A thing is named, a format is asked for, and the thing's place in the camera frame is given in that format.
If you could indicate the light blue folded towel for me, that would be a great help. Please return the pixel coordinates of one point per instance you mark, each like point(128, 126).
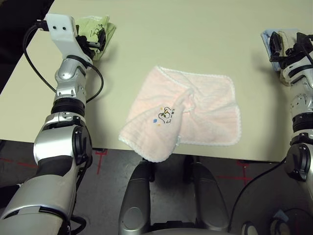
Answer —
point(265, 38)

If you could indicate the grey robot pelvis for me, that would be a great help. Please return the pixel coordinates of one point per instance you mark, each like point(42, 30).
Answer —
point(185, 231)

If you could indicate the pink terry towel duck embroidery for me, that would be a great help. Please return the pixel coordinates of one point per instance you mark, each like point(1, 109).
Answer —
point(207, 102)

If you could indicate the black round floor base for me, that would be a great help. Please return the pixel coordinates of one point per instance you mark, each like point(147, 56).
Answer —
point(300, 220)

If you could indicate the beige folded towel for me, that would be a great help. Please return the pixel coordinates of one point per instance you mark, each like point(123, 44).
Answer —
point(285, 38)

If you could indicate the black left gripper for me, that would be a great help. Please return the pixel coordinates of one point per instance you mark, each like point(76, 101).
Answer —
point(85, 41)

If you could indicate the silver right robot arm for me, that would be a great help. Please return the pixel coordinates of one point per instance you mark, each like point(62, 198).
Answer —
point(299, 156)

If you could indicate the grey white sneaker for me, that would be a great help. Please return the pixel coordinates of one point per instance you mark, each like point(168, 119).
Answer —
point(249, 228)
point(278, 227)

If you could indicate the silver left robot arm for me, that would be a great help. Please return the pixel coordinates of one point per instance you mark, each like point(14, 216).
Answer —
point(53, 144)

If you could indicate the blue square tag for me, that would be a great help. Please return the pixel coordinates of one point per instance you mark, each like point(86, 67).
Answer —
point(279, 215)

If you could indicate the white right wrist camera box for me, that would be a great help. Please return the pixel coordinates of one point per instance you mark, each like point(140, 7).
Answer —
point(292, 71)

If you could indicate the green folded towel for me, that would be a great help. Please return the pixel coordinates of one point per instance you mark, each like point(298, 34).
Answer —
point(89, 24)

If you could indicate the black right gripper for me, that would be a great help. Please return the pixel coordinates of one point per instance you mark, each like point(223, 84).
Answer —
point(292, 52)

